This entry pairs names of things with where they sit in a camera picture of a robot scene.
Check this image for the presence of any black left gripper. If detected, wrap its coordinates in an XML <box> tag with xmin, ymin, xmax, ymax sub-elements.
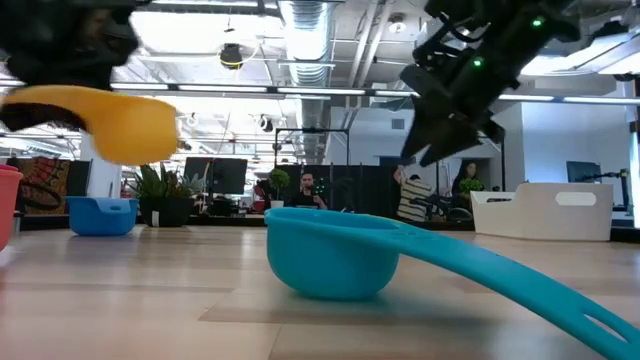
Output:
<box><xmin>0</xmin><ymin>0</ymin><xmax>140</xmax><ymax>133</ymax></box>

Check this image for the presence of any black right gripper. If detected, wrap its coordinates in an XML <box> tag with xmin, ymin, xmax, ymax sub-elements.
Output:
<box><xmin>399</xmin><ymin>24</ymin><xmax>532</xmax><ymax>169</ymax></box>

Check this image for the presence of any orange measuring cup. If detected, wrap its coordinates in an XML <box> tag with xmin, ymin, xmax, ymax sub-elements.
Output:
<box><xmin>0</xmin><ymin>164</ymin><xmax>24</xmax><ymax>252</ymax></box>

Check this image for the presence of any yellow measuring cup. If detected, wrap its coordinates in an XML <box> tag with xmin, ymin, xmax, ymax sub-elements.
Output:
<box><xmin>0</xmin><ymin>84</ymin><xmax>179</xmax><ymax>167</ymax></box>

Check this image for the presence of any teal measuring cup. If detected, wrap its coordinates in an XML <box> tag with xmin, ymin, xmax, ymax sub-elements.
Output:
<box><xmin>263</xmin><ymin>207</ymin><xmax>640</xmax><ymax>360</ymax></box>

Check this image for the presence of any white plastic basket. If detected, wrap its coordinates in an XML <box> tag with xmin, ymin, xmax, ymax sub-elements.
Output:
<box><xmin>469</xmin><ymin>182</ymin><xmax>615</xmax><ymax>242</ymax></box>

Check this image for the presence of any person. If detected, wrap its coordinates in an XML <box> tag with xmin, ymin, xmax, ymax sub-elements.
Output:
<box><xmin>393</xmin><ymin>164</ymin><xmax>437</xmax><ymax>223</ymax></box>
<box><xmin>288</xmin><ymin>172</ymin><xmax>330</xmax><ymax>210</ymax></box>
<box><xmin>451</xmin><ymin>159</ymin><xmax>484</xmax><ymax>209</ymax></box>

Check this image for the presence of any black room partition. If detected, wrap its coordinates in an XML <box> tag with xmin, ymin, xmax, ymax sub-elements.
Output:
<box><xmin>248</xmin><ymin>163</ymin><xmax>423</xmax><ymax>223</ymax></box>

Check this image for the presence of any round ceiling fixture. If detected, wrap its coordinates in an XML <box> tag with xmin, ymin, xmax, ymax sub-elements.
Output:
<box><xmin>387</xmin><ymin>13</ymin><xmax>409</xmax><ymax>35</ymax></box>

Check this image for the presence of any long ceiling light bar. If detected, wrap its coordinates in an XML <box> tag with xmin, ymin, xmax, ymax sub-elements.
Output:
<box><xmin>109</xmin><ymin>82</ymin><xmax>640</xmax><ymax>106</ymax></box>

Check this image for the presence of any leafy plant in black pot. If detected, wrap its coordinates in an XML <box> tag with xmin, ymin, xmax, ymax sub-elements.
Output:
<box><xmin>122</xmin><ymin>162</ymin><xmax>209</xmax><ymax>229</ymax></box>

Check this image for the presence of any black computer monitor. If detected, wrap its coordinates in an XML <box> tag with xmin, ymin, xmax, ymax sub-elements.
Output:
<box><xmin>183</xmin><ymin>157</ymin><xmax>215</xmax><ymax>195</ymax></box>
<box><xmin>212</xmin><ymin>157</ymin><xmax>249</xmax><ymax>196</ymax></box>

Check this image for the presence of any small tree in white pot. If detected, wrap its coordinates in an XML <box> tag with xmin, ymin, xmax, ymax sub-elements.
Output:
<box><xmin>264</xmin><ymin>168</ymin><xmax>291</xmax><ymax>210</ymax></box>

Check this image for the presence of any patterned wall panel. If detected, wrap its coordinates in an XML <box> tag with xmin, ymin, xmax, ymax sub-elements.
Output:
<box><xmin>7</xmin><ymin>157</ymin><xmax>71</xmax><ymax>216</ymax></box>

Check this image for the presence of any silver ventilation duct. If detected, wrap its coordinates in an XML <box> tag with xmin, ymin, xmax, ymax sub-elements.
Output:
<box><xmin>277</xmin><ymin>0</ymin><xmax>335</xmax><ymax>164</ymax></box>

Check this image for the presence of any black overhead camera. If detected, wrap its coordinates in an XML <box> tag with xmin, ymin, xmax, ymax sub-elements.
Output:
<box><xmin>219</xmin><ymin>43</ymin><xmax>245</xmax><ymax>70</ymax></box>

